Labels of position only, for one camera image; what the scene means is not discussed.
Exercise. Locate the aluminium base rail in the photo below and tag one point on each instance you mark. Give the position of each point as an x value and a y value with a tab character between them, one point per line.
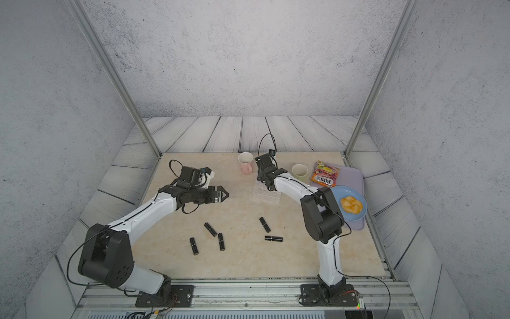
386	299

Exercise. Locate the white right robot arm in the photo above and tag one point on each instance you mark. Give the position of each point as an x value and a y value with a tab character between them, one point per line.
322	219

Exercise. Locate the light green ceramic mug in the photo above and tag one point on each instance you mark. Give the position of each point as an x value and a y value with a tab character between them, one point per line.
300	172

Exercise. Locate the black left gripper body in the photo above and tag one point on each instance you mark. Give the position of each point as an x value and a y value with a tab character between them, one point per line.
201	195

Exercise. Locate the lilac plastic tray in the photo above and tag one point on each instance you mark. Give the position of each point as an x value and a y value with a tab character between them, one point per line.
350	183

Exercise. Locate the Fox's fruits candy bag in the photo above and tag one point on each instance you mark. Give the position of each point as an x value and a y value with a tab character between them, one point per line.
325	175

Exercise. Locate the black lipstick tube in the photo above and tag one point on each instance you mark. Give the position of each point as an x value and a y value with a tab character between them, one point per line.
221	242
210	229
265	225
194	246

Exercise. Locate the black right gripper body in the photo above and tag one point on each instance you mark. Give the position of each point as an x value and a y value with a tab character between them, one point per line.
260	176

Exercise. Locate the clear acrylic lipstick organizer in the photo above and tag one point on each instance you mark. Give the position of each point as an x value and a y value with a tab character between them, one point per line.
261	194

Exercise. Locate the aluminium frame post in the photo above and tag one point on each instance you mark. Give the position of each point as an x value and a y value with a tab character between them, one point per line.
94	41
390	55

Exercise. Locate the left aluminium frame post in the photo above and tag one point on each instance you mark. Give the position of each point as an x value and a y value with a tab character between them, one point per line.
94	41

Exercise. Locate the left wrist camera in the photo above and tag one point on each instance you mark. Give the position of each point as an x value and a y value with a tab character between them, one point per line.
206	175

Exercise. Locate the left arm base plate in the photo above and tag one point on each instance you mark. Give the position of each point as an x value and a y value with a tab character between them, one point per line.
169	296

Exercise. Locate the pink ceramic mug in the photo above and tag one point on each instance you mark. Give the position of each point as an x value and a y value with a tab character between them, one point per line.
246	162

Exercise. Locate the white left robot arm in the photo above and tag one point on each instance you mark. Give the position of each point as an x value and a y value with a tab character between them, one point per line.
107	256

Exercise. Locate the right aluminium frame post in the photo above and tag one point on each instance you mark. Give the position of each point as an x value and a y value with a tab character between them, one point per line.
390	55

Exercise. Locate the yellow braided bread bun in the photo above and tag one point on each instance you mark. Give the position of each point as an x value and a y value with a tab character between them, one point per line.
351	205

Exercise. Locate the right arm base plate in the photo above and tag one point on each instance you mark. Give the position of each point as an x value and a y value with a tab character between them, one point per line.
318	295

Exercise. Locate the light blue plate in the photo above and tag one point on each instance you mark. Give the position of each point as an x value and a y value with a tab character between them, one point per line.
340	192

